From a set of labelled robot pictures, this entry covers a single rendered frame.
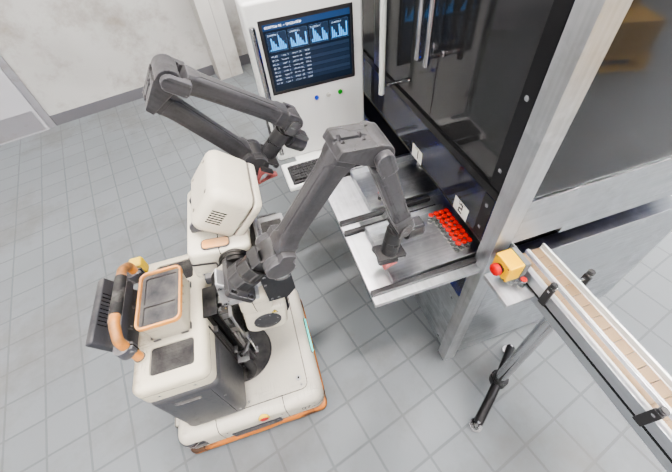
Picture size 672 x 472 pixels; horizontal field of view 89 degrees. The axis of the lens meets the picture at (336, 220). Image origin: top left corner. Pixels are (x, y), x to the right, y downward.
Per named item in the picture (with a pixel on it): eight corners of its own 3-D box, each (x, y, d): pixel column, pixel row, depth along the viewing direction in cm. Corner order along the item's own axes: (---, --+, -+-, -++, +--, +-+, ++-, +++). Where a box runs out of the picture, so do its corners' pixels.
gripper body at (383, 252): (406, 258, 115) (411, 243, 110) (378, 264, 112) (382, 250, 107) (397, 243, 119) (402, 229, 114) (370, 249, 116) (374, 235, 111)
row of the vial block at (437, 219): (435, 218, 138) (437, 210, 135) (460, 251, 127) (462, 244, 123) (430, 219, 138) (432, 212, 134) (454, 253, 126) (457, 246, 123)
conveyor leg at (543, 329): (498, 369, 174) (561, 295, 116) (510, 387, 168) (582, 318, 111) (483, 375, 173) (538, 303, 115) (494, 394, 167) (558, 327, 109)
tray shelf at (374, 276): (411, 155, 169) (412, 151, 168) (498, 266, 124) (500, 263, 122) (319, 180, 162) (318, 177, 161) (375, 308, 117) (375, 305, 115)
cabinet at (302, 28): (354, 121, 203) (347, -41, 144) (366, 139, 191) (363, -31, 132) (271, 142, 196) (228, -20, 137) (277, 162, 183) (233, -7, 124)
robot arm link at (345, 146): (329, 106, 64) (351, 141, 59) (379, 120, 73) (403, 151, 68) (250, 248, 91) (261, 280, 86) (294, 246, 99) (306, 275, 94)
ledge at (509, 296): (516, 265, 123) (518, 262, 122) (541, 295, 115) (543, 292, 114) (482, 277, 121) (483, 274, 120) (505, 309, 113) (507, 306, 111)
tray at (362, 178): (416, 157, 164) (417, 151, 162) (444, 192, 148) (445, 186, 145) (350, 176, 159) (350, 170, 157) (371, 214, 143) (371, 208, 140)
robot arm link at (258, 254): (242, 255, 88) (247, 273, 86) (267, 232, 85) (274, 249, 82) (267, 260, 96) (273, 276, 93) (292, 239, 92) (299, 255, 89)
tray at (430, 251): (441, 208, 142) (442, 202, 139) (478, 256, 125) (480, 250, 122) (365, 232, 136) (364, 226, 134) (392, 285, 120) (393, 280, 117)
